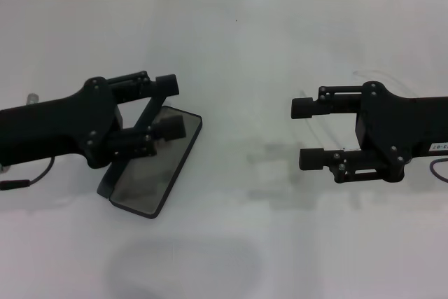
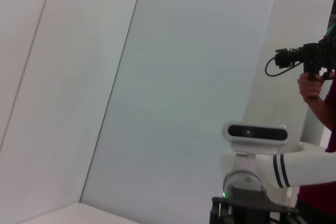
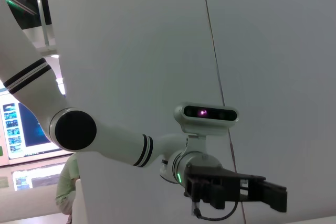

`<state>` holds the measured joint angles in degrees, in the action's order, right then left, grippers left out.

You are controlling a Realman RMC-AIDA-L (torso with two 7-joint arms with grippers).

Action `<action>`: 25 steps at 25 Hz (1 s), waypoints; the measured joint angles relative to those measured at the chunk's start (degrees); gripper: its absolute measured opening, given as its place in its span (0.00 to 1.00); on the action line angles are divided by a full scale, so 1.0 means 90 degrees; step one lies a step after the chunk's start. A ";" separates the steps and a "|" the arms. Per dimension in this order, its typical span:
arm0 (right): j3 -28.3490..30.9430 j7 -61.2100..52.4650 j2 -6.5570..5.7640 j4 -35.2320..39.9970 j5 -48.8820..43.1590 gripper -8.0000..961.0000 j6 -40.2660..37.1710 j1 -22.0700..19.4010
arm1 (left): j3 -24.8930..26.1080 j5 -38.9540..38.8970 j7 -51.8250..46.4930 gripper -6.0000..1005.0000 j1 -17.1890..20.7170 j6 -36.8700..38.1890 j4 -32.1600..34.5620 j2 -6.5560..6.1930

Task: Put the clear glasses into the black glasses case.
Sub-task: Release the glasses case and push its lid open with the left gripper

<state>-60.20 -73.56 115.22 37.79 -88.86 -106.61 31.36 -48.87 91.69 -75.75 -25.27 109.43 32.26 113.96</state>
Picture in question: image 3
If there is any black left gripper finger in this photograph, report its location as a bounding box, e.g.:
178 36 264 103
236 173 267 183
248 179 288 213

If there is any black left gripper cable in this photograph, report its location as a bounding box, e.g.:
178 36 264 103
191 200 239 221

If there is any thin dark red wall cable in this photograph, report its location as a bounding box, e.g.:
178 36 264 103
201 0 248 224

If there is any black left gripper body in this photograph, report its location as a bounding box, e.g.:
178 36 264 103
183 163 253 209

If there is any person in green shirt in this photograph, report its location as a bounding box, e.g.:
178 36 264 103
55 153 81 224

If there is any bright display screen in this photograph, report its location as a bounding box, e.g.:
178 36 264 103
0 92 71 161

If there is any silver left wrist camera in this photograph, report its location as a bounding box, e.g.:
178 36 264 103
173 102 239 154

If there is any white metal pole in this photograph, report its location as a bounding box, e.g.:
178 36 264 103
34 0 51 50

